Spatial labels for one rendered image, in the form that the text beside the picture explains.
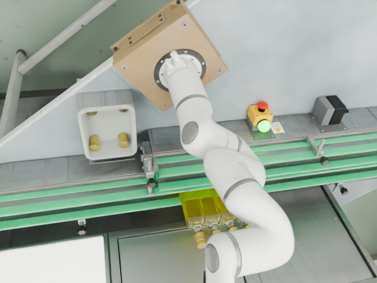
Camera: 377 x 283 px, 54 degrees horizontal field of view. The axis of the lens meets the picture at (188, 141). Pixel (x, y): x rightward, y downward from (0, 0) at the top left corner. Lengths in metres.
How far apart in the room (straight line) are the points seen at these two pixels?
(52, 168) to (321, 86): 1.02
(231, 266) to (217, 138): 0.32
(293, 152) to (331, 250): 0.41
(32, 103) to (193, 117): 1.26
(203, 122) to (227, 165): 0.14
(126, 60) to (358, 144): 0.91
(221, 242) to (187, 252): 0.67
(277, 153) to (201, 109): 0.51
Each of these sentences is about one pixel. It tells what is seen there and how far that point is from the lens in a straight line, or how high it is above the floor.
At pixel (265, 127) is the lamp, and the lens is 1.33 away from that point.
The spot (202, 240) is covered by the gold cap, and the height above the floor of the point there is 1.15.
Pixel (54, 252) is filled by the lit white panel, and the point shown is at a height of 1.03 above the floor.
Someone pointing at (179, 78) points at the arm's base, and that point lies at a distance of 1.00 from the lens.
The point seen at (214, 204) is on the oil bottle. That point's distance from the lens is 1.28.
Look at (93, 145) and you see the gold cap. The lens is 1.28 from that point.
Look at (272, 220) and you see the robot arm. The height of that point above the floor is 1.38.
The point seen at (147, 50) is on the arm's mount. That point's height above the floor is 0.85.
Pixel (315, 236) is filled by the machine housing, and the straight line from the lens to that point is 1.54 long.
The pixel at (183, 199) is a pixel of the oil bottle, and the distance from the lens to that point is 1.28.
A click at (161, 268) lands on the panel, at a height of 1.15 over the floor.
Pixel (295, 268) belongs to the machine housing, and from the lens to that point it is 1.44.
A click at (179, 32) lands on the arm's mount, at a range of 1.01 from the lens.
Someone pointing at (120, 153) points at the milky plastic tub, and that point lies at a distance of 1.29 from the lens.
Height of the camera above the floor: 1.73
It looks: 43 degrees down
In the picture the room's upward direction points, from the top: 163 degrees clockwise
